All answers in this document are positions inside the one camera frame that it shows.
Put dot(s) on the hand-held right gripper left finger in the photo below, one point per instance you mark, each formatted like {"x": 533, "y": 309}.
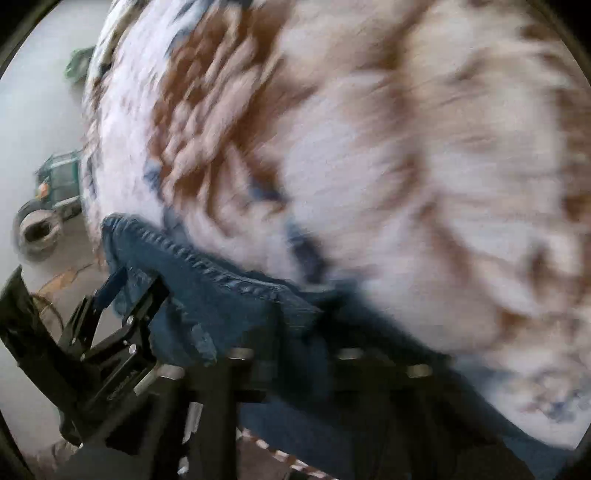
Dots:
{"x": 217, "y": 387}

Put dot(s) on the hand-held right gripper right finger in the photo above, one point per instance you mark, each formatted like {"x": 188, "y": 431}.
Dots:
{"x": 369, "y": 392}

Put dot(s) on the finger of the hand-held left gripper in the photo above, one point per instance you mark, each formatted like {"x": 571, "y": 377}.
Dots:
{"x": 147, "y": 300}
{"x": 111, "y": 286}

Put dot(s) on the blue denim pants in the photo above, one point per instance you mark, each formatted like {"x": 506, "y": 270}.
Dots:
{"x": 258, "y": 318}

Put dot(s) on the red white patterned cloth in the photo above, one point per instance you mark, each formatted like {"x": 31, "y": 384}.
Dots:
{"x": 281, "y": 454}

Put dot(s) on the green toy truck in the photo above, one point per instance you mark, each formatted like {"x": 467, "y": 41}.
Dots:
{"x": 57, "y": 182}

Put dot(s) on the green cloth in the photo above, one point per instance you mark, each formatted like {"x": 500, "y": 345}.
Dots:
{"x": 78, "y": 64}

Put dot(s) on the white brown printed blanket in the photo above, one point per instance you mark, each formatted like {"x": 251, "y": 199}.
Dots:
{"x": 369, "y": 138}

